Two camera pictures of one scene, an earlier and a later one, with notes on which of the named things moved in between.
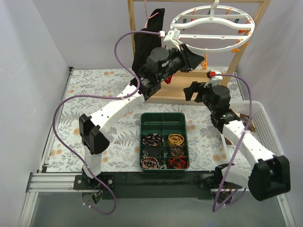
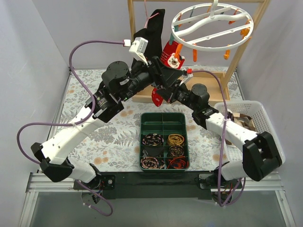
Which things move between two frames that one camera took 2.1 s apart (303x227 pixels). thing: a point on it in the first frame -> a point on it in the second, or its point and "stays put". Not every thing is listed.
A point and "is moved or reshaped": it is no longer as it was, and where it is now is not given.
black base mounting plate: [169, 185] stays put
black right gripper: [199, 92] -> [171, 91]
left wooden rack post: [132, 22] stays put
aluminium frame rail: [46, 182] stays put
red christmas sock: [168, 80] is moved or reshaped
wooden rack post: [243, 46] stays put
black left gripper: [185, 58] -> [155, 68]
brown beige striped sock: [244, 118] stays put
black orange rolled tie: [178, 162] stays put
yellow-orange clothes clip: [247, 32] -> [226, 55]
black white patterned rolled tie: [153, 139] stays put
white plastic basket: [254, 110] stays put
